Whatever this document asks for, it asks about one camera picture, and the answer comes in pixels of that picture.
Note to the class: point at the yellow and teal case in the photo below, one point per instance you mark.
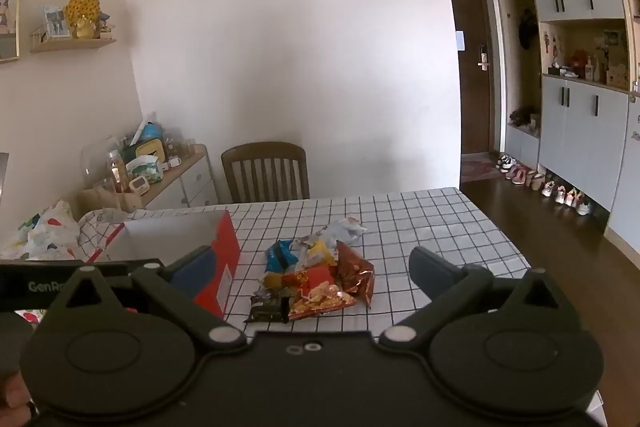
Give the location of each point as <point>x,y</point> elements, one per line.
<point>147,149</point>

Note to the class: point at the wooden wall shelf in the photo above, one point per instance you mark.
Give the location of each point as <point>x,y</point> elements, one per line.
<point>72,43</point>

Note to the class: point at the checked tablecloth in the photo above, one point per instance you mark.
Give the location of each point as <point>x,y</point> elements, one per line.
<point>400,217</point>

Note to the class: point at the white sideboard cabinet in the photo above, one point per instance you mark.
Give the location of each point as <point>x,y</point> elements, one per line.
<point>192,187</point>

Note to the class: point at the white snack packet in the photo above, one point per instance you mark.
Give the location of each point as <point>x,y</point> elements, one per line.
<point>345,228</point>

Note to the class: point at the tissue pack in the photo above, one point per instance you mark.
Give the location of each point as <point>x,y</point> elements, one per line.
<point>145,168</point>

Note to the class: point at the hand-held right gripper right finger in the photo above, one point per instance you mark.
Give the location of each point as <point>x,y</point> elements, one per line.
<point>425,267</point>

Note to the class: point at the white digital timer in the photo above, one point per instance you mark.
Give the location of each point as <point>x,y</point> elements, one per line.
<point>137,185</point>

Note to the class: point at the row of shoes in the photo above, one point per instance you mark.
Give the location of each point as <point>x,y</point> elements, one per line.
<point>545,187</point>

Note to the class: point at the red snack packet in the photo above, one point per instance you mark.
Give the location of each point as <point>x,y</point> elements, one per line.
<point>307,279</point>

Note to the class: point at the brown foil snack bag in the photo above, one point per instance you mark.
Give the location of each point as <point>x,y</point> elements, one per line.
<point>356,274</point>

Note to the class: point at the glass dome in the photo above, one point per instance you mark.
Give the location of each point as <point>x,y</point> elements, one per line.
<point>92,157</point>

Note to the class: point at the group of shelf ornaments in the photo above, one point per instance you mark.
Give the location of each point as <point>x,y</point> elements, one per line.
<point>580,59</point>

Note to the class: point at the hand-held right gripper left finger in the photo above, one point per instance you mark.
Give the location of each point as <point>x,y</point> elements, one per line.
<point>197,274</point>

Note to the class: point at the wooden chair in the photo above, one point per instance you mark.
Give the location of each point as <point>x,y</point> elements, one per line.
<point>265,172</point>

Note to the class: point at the white tube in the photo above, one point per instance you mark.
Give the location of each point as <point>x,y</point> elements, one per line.
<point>141,127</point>

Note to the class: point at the orange chip bag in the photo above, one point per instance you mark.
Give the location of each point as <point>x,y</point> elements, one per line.
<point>322,301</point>

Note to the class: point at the paper note on door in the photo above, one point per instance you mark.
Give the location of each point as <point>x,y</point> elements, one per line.
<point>461,41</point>

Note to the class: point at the yellow snack packet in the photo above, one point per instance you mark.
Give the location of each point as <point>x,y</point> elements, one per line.
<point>320,253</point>

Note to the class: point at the beige wavy paper tray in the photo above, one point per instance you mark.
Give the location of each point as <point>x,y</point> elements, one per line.
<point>107,202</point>

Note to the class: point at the hanging dark bag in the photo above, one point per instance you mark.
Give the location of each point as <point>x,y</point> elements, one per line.
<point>526,29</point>

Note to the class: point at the small figurine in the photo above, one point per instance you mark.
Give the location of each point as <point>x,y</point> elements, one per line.
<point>104,23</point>

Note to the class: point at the colourful dotted cloth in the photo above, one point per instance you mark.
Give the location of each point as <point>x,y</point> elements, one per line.
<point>45,232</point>

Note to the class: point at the small photo frame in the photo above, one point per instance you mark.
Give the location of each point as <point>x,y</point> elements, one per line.
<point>55,22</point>

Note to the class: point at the golden ornament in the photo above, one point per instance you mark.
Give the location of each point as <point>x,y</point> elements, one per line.
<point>82,14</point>

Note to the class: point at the dark shoes pile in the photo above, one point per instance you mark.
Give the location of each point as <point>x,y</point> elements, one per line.
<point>522,117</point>

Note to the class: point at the row of glass jars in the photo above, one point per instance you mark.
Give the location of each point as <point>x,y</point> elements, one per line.
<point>181,147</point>

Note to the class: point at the bottle with orange contents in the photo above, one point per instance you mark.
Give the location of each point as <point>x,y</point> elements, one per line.
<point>116,172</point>

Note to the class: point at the doormat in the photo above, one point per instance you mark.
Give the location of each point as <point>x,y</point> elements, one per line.
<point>480,170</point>

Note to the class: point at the person's left hand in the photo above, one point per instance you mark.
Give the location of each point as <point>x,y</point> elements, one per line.
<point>15,393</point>

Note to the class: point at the blue bag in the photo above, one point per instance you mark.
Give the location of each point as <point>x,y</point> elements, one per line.
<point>151,132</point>

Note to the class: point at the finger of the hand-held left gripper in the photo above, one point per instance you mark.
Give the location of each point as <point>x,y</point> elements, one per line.
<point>147,265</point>

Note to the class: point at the red cardboard box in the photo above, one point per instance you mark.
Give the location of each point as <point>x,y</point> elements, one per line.
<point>227,257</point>

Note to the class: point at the dark snack packet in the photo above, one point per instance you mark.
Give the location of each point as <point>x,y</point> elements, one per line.
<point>267,308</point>

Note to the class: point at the brown door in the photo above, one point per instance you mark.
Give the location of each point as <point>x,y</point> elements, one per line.
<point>470,107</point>

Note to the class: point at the blue snack packet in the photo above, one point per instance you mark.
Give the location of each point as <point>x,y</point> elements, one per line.
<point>280,255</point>

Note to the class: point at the small white device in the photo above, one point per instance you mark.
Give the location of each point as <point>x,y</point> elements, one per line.
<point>174,163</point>

